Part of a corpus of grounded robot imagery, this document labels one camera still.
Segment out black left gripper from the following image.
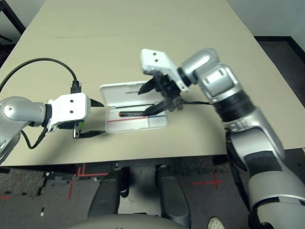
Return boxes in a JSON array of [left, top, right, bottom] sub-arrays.
[[58, 99, 107, 139]]

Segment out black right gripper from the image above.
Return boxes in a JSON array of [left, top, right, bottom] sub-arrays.
[[137, 73, 184, 117]]

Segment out red and black marker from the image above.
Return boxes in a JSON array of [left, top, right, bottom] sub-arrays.
[[119, 111, 150, 117]]

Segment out white plastic pencil case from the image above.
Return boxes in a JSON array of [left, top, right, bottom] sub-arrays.
[[99, 81, 169, 135]]

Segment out red tape lines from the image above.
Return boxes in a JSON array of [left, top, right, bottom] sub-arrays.
[[68, 163, 109, 200]]

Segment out grey left robot leg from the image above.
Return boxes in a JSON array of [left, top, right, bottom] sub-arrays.
[[87, 168, 123, 219]]

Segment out grey robot leg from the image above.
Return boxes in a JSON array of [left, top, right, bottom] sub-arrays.
[[156, 165, 191, 227], [87, 168, 123, 219]]

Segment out grey right robot leg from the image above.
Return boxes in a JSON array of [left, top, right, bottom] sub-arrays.
[[156, 165, 191, 227]]

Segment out red tape cross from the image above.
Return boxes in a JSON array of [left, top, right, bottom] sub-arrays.
[[191, 172, 224, 191]]

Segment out grey robot torso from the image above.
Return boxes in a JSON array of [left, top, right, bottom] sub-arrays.
[[69, 213, 184, 229]]

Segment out white perforated shoe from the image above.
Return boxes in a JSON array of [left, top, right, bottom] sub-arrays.
[[207, 216, 226, 229]]

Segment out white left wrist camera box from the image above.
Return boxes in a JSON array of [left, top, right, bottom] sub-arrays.
[[46, 92, 91, 133]]

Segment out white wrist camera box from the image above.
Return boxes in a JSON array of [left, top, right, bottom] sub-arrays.
[[140, 49, 191, 93], [46, 92, 91, 133]]

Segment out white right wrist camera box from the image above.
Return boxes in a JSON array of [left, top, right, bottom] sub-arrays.
[[140, 49, 191, 93]]

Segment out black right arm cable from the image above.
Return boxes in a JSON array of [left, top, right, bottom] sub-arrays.
[[182, 100, 252, 215]]

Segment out thin black left gripper cable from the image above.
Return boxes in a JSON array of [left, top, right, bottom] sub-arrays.
[[20, 127, 50, 150]]

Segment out thick black left camera cable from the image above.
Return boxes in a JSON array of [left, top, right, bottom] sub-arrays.
[[0, 58, 81, 94]]

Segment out side table with black frame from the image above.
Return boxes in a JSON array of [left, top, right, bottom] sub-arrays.
[[0, 0, 26, 34]]

